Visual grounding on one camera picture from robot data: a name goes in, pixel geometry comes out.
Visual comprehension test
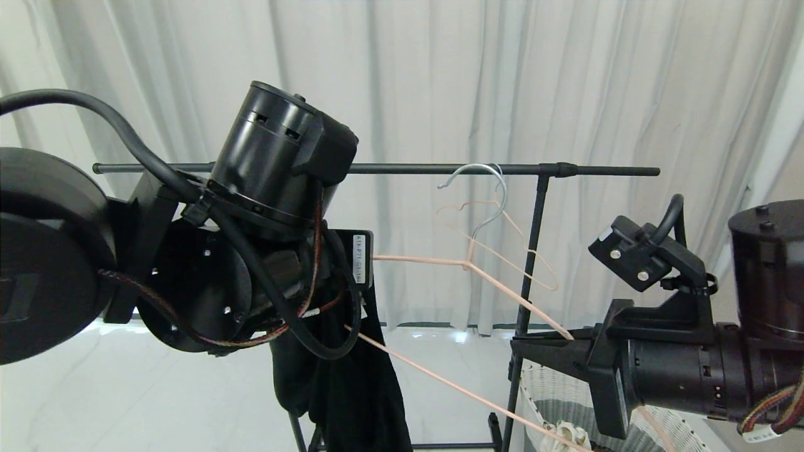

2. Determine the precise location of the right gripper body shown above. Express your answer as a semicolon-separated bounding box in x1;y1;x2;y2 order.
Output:
589;301;753;439

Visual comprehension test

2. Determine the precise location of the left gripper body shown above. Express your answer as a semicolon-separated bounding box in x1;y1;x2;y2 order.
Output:
264;231;376;315

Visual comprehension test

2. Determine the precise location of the pink clothes hanger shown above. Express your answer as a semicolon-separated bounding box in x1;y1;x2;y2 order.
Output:
437;200;558;291
344;164;676;452

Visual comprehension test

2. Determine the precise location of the black garment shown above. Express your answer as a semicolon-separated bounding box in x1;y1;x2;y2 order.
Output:
270;286;414;452

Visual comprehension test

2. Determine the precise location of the white laundry basket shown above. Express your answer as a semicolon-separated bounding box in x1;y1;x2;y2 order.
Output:
520;364;710;452

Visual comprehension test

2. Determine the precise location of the black clothes rack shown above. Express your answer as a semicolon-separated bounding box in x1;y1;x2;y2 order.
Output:
92;162;660;452

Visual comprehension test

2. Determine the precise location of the cream printed garment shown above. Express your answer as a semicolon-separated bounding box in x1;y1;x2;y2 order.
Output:
543;421;591;452

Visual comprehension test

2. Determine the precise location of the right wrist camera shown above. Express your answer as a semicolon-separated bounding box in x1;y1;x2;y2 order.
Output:
589;215;720;327

